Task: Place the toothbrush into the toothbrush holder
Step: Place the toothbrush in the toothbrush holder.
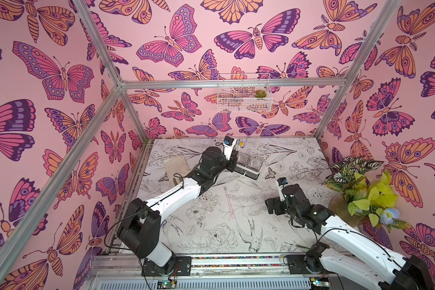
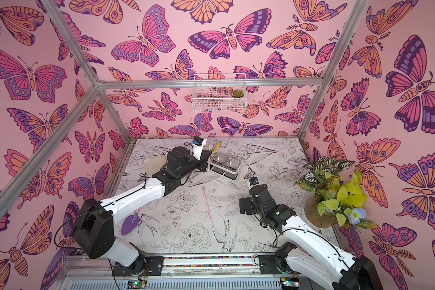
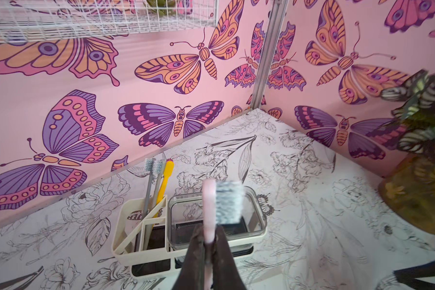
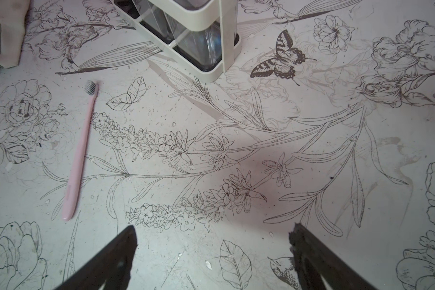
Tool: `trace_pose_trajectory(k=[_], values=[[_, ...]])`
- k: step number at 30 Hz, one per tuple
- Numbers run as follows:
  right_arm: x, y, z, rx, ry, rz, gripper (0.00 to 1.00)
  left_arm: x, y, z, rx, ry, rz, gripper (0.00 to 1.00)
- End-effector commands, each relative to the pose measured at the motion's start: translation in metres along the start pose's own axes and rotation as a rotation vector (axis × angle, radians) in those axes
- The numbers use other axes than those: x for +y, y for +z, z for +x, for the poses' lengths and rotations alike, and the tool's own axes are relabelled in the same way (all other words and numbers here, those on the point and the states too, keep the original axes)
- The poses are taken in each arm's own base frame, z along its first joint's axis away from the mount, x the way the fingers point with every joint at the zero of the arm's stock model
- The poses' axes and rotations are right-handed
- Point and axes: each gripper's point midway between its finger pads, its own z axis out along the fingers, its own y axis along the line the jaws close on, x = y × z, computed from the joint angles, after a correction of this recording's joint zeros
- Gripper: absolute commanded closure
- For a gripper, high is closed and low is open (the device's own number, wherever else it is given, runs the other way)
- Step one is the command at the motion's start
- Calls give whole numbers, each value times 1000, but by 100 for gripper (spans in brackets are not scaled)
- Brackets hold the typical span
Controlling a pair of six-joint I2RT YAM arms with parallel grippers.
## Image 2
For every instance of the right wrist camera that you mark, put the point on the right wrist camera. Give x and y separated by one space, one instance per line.
253 181

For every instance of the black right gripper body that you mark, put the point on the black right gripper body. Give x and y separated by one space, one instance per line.
255 188

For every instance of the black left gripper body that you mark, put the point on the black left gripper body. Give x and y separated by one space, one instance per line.
203 161

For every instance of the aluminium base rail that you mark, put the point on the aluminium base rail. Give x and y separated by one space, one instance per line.
244 271

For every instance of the white wire basket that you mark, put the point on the white wire basket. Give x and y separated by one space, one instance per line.
213 92

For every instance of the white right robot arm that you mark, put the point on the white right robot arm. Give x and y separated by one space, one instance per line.
307 252

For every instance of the cream toothbrush holder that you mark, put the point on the cream toothbrush holder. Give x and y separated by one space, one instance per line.
225 165

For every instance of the artificial leafy potted plant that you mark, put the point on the artificial leafy potted plant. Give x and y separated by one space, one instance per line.
334 201

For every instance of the small succulent plant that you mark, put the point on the small succulent plant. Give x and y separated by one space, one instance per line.
238 94

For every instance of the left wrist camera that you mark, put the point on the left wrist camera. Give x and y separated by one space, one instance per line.
198 144

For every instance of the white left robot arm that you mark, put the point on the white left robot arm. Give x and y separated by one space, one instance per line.
94 228

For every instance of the beige green-fingered glove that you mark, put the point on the beige green-fingered glove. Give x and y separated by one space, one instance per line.
154 164

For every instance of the yellow toothbrush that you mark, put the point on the yellow toothbrush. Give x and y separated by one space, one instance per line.
216 146

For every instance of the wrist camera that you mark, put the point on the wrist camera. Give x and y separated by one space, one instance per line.
253 181
198 144

